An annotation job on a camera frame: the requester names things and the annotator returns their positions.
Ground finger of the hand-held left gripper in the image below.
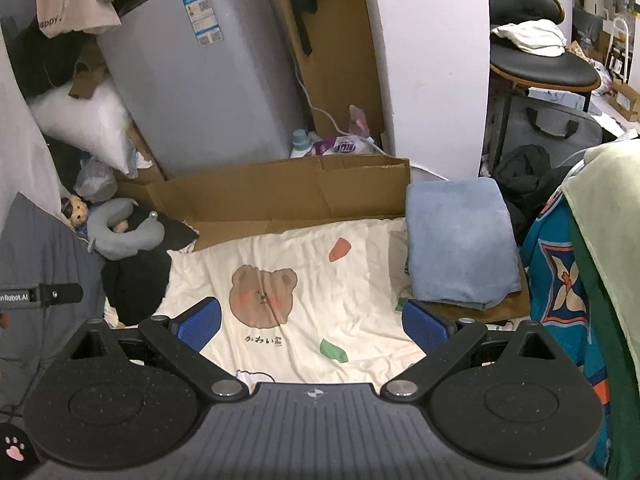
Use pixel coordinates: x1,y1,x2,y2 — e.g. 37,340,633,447
37,283,83,306

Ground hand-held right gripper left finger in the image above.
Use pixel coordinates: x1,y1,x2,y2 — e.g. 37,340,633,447
67,296,251,401

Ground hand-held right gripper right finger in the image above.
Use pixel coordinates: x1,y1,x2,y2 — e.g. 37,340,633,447
381,299,556,401

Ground light blue denim pants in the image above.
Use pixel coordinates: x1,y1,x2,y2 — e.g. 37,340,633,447
404,177,523,311

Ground black clothes pile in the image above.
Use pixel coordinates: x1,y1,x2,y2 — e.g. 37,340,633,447
492,144,571,246

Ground dark hanging clothes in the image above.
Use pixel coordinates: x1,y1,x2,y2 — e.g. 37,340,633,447
10,20,81,98

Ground grey neck pillow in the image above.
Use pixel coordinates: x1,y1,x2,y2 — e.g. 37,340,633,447
87,197,166,262

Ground black garment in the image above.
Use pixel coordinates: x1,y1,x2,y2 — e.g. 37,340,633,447
102,212,201,328

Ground folded brown garment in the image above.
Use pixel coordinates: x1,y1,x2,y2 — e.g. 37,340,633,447
425,260,532,326

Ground brown teddy bear doll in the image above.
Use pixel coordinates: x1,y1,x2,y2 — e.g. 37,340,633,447
61,195,92,233

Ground clear plastic bag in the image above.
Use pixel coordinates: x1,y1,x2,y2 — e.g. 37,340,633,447
74,157,118,203

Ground bear print bed sheet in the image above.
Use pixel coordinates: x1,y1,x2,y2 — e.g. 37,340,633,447
102,217,451,386

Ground teal printed cloth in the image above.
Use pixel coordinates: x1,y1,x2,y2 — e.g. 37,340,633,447
520,195,631,480

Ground black paw print slipper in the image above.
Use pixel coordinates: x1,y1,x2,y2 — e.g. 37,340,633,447
0,422,38,466

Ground flattened brown cardboard box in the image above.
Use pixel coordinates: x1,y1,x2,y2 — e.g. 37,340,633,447
115,154,412,253

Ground white pillow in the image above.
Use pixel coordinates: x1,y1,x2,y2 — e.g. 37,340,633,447
27,80,138,178

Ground dark green cloth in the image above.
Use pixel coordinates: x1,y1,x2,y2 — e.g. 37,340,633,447
567,215,640,480

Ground light green towel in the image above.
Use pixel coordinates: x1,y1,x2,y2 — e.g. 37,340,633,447
562,140,640,341

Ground brown hanging cloth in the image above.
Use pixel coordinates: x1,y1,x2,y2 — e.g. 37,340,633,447
67,45,111,100

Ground grey washing machine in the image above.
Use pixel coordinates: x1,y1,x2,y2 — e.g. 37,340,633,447
95,0,311,181

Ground grey bag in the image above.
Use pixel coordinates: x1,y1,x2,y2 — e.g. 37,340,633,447
485,92,603,171

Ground tall upright cardboard sheet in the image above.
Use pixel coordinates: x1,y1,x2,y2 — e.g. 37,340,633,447
270,0,396,153

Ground black round stool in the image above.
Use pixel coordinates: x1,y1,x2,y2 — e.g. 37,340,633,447
487,0,603,166

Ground small cardboard box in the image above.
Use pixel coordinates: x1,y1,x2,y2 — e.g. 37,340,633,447
610,80,640,122

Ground white cloth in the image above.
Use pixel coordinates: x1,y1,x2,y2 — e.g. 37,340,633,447
490,20,568,58

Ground black hanging cloth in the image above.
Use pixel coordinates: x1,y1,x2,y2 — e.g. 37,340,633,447
285,0,318,56

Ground white cable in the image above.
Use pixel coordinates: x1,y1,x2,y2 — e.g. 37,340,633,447
295,60,451,181

